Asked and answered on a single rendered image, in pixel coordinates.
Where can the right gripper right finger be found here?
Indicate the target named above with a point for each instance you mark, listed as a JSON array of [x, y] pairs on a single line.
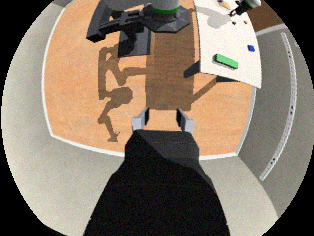
[[184, 122]]

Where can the tan flat mat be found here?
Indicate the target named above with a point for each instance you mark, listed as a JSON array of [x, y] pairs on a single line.
[[225, 5]]

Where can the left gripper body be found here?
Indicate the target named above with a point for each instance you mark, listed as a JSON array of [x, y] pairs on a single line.
[[241, 8]]

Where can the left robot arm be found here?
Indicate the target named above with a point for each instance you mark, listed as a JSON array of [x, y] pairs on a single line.
[[253, 3]]

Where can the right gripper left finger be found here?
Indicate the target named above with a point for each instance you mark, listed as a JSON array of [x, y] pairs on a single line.
[[139, 122]]

